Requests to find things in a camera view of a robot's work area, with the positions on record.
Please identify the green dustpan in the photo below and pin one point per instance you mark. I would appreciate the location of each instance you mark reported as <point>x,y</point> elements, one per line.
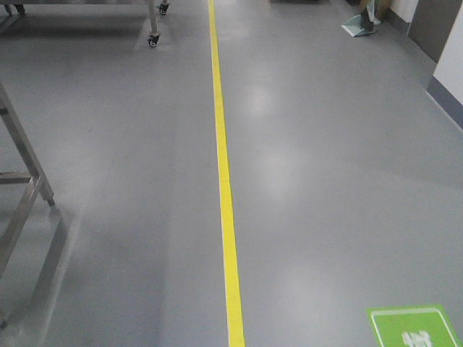
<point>363,23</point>

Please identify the green floor sign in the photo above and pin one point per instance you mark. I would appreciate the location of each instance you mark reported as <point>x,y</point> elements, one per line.
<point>423,325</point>

